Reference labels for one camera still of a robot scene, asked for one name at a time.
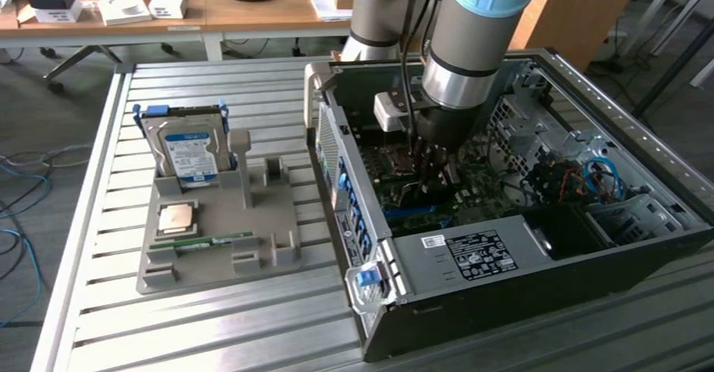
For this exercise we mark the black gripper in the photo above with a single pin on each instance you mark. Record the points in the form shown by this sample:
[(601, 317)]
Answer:
[(444, 129)]

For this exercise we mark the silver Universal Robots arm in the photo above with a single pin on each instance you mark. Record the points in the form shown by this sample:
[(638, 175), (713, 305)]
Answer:
[(474, 33)]

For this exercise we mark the CPU socket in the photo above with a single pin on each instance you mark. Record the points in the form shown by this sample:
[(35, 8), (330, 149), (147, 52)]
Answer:
[(393, 161)]

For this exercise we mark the black RAM slot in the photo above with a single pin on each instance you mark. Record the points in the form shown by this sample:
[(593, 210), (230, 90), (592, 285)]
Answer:
[(393, 191), (393, 179)]

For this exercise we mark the green motherboard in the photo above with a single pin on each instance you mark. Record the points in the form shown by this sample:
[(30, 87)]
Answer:
[(492, 188)]

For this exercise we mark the blue expansion slot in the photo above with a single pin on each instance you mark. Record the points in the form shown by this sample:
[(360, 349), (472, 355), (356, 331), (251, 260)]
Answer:
[(413, 212)]

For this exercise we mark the grey power supply unit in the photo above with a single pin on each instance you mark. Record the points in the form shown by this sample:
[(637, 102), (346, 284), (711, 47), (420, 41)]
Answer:
[(430, 263)]

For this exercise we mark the black plastic fan shroud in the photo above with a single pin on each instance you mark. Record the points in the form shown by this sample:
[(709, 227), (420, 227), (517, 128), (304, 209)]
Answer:
[(569, 234)]

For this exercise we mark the white booklet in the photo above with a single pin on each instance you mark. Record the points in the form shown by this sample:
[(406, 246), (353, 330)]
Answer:
[(329, 6)]

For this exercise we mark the wooden cabinet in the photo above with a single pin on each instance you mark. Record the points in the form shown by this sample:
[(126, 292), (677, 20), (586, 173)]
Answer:
[(586, 12)]

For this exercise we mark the blue case latch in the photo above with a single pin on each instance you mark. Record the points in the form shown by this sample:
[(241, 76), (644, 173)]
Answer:
[(369, 280)]

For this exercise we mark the grey metal disk bay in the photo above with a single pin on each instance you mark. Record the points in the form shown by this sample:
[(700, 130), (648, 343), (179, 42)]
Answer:
[(630, 221)]

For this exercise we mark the black open PC case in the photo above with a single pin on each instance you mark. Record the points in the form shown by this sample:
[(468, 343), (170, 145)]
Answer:
[(502, 305)]

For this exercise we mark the grey printed parts rack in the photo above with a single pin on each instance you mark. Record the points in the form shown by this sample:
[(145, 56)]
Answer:
[(223, 221)]

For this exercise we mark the hard disk with blue carrier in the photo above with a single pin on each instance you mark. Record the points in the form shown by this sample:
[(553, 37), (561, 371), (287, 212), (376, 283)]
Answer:
[(190, 154)]

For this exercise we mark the silver CPU chip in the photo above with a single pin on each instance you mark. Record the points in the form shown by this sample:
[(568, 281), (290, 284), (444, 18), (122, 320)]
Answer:
[(175, 219)]

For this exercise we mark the green RAM stick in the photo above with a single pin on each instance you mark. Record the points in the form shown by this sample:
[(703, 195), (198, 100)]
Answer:
[(190, 243)]

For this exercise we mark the small white labelled box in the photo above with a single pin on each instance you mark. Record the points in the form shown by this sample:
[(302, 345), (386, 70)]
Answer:
[(167, 7)]

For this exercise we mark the flat white box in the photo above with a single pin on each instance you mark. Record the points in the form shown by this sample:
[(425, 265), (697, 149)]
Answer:
[(126, 10)]

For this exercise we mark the open white box black inside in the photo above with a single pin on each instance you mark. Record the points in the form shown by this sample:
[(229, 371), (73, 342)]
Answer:
[(57, 12)]

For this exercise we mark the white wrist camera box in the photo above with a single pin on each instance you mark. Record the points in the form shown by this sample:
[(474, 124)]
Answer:
[(390, 113)]

